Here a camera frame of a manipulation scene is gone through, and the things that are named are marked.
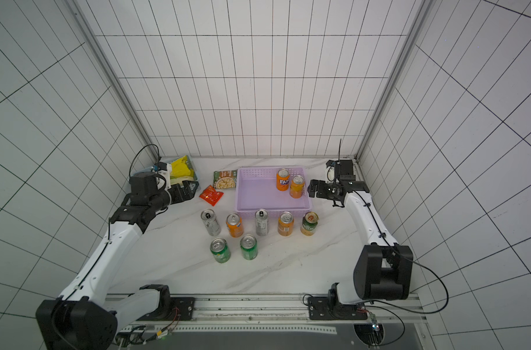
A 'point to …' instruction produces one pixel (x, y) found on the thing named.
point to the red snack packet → (210, 195)
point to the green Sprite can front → (220, 250)
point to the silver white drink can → (211, 222)
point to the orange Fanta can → (282, 179)
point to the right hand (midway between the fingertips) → (312, 187)
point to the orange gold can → (297, 187)
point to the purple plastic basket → (256, 189)
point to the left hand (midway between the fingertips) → (186, 190)
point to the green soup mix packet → (225, 179)
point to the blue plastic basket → (169, 160)
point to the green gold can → (309, 223)
